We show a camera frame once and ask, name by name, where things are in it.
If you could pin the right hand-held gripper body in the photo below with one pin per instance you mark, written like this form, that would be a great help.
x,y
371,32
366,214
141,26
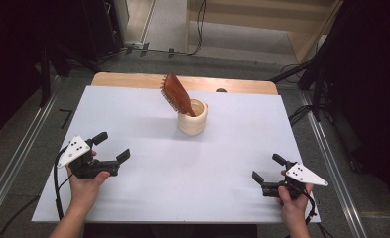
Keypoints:
x,y
301,175

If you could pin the black equipment cabinet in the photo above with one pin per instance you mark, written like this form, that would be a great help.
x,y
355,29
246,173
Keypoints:
x,y
101,29

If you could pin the person's left hand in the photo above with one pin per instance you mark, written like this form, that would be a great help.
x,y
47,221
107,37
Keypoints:
x,y
85,191

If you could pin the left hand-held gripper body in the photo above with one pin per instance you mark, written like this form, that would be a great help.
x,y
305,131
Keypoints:
x,y
73,152

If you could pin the metal floor rail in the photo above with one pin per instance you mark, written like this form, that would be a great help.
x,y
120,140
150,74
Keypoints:
x,y
20,152
331,165

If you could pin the person's right hand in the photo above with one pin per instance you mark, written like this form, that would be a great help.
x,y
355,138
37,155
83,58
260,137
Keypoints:
x,y
291,210

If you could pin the wooden table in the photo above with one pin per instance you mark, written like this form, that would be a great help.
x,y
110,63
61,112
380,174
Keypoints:
x,y
129,81

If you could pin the black metal stand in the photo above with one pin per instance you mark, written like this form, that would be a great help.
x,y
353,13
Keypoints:
x,y
45,72

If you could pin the white board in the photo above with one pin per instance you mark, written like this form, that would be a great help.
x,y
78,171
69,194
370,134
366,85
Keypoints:
x,y
169,165

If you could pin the light wooden furniture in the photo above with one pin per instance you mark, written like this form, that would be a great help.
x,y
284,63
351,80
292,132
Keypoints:
x,y
308,36

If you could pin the cream ribbed cup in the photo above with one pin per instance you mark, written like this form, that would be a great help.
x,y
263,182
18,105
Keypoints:
x,y
192,124

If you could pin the wooden hairbrush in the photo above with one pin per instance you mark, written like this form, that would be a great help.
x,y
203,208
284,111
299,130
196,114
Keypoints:
x,y
176,92

